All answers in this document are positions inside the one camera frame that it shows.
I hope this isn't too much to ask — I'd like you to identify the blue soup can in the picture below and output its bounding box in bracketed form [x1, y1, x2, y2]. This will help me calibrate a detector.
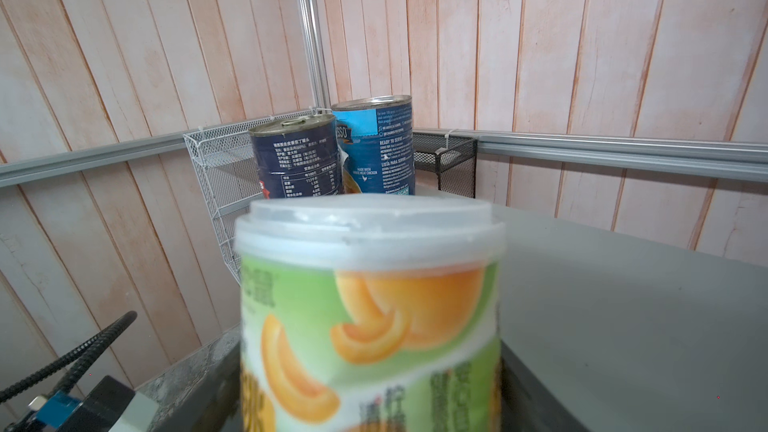
[331, 95, 415, 195]

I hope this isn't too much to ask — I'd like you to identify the dark tomato can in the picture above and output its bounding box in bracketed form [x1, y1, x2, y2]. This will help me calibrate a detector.
[249, 114, 342, 199]

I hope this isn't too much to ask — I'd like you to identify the orange can white lid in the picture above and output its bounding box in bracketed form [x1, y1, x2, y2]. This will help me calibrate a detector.
[234, 194, 506, 431]

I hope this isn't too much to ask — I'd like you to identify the black mesh basket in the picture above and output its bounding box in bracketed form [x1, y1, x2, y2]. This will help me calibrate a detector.
[413, 132, 477, 198]

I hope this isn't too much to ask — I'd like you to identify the grey metal cabinet box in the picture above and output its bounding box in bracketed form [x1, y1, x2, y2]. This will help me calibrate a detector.
[413, 184, 768, 432]

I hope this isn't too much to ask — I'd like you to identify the white wire mesh shelf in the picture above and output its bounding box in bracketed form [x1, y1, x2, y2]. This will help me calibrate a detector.
[183, 108, 326, 282]

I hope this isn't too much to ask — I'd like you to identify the black corrugated cable hose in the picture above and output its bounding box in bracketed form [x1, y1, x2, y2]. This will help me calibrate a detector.
[0, 310, 139, 406]

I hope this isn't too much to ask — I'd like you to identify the aluminium frame rail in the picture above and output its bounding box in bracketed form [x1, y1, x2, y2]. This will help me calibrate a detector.
[0, 0, 768, 190]

